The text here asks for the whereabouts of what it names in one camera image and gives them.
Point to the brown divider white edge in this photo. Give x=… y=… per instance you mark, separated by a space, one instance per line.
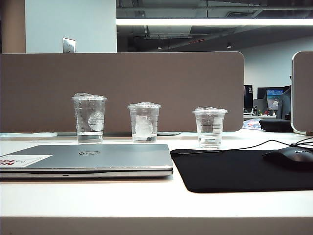
x=304 y=93

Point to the black oval pouch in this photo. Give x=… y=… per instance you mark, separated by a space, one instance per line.
x=276 y=125

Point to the tall clear cup round logo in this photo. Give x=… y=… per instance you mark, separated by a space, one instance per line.
x=89 y=117

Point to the blue patterned sheet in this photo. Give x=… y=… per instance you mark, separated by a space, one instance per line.
x=252 y=123

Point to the black computer mouse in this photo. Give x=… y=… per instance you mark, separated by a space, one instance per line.
x=291 y=155

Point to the long white ceiling light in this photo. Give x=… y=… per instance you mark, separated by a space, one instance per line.
x=207 y=21

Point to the metal wall switch plate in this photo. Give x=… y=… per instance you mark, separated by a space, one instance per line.
x=69 y=45

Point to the black sign white numeral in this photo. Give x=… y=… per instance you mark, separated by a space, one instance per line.
x=248 y=96

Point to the wide brown desk divider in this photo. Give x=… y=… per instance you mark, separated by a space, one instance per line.
x=146 y=78

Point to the small clear plastic lidded cup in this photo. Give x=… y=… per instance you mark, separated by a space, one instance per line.
x=209 y=127

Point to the clear cup white paper label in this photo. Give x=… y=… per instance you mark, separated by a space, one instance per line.
x=144 y=122

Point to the white red laptop sticker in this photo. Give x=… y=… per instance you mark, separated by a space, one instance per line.
x=27 y=159

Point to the black mouse pad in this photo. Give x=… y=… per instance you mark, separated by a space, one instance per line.
x=232 y=171

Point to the silver Dell laptop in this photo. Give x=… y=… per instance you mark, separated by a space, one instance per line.
x=110 y=159

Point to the background computer monitor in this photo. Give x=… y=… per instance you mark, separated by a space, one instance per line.
x=274 y=99

